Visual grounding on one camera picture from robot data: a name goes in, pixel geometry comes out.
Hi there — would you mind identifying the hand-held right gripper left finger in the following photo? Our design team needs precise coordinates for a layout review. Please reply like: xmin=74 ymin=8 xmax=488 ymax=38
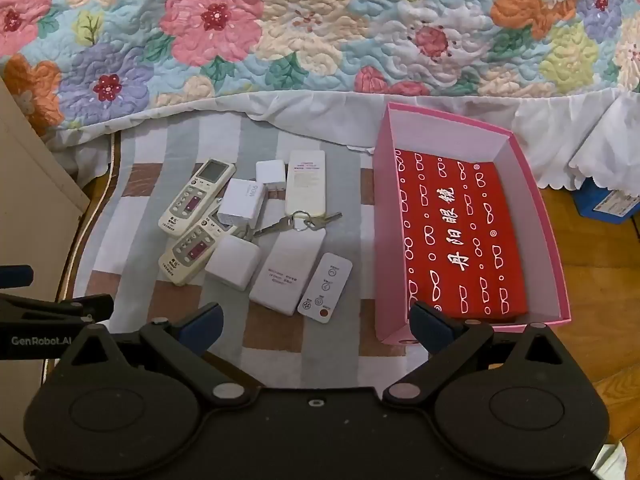
xmin=59 ymin=302 xmax=263 ymax=411

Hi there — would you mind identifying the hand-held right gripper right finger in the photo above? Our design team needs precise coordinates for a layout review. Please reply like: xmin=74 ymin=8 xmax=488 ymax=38
xmin=382 ymin=301 xmax=573 ymax=408

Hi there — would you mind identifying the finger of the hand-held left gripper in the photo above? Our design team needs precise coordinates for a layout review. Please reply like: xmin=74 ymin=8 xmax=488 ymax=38
xmin=0 ymin=293 xmax=115 ymax=323
xmin=0 ymin=265 xmax=35 ymax=289

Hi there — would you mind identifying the cream air conditioner remote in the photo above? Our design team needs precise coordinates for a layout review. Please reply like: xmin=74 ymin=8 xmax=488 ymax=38
xmin=158 ymin=205 xmax=241 ymax=287
xmin=158 ymin=158 xmax=237 ymax=235

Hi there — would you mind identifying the pink cardboard box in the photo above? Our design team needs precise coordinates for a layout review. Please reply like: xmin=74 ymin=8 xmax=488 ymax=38
xmin=372 ymin=102 xmax=572 ymax=346

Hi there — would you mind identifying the long cream remote control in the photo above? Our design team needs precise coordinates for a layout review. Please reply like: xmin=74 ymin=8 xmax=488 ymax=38
xmin=284 ymin=150 xmax=328 ymax=224

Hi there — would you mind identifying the large white charger block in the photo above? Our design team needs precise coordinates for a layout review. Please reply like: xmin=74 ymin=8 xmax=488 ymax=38
xmin=204 ymin=235 xmax=262 ymax=292

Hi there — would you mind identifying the red printed glasses case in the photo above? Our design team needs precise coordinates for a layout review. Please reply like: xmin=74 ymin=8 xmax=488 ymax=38
xmin=394 ymin=147 xmax=530 ymax=324

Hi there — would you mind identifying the white flat power bank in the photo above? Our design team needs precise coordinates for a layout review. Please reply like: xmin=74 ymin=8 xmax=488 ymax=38
xmin=248 ymin=230 xmax=327 ymax=317

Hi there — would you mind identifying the small white remote red button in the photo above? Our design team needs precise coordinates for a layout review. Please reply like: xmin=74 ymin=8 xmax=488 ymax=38
xmin=297 ymin=252 xmax=353 ymax=324

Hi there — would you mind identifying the bunch of keys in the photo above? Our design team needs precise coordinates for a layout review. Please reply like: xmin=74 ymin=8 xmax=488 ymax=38
xmin=235 ymin=210 xmax=344 ymax=241

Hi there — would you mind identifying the white charger with prongs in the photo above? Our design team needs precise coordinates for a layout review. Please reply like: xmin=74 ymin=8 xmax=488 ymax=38
xmin=218 ymin=179 xmax=266 ymax=229

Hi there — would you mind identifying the small white charger cube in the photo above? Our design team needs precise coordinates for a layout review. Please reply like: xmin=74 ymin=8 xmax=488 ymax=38
xmin=255 ymin=160 xmax=287 ymax=193

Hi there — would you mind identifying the blue box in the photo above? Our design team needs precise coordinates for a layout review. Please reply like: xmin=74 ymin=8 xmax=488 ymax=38
xmin=572 ymin=175 xmax=640 ymax=221

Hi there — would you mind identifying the floral quilt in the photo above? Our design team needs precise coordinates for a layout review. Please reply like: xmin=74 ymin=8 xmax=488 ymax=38
xmin=0 ymin=0 xmax=640 ymax=150

